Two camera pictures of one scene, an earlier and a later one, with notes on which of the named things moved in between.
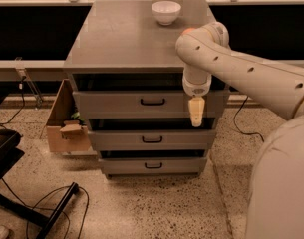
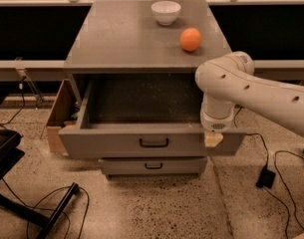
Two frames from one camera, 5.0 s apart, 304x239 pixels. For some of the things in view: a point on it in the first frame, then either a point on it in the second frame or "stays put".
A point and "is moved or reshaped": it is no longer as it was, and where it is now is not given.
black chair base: (5, 153) stays put
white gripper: (198, 89) -> (217, 124)
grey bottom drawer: (152, 165) stays put
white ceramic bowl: (165, 12) stays put
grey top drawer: (147, 105) is moved or reshaped
